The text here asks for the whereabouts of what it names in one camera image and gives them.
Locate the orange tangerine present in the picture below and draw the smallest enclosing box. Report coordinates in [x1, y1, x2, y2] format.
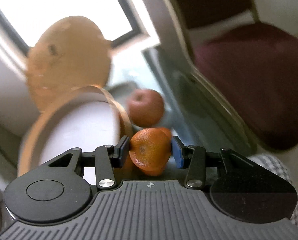
[129, 128, 171, 177]
[158, 127, 172, 140]

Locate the round gold box lid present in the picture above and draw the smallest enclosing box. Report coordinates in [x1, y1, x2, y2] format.
[26, 16, 111, 112]

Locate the white foam insert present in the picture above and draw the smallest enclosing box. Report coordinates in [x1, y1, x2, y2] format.
[39, 101, 120, 164]

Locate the red apple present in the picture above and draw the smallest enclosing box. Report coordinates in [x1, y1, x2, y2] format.
[127, 89, 165, 127]

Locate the round gold gift box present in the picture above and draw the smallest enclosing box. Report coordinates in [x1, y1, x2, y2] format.
[18, 86, 132, 176]

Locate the houndstooth trouser leg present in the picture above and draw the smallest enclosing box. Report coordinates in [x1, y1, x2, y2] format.
[248, 154, 298, 228]

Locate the maroon upholstered chair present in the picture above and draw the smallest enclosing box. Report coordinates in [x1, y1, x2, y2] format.
[171, 0, 298, 151]

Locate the dark window frame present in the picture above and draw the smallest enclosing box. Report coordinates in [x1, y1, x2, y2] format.
[0, 0, 149, 55]

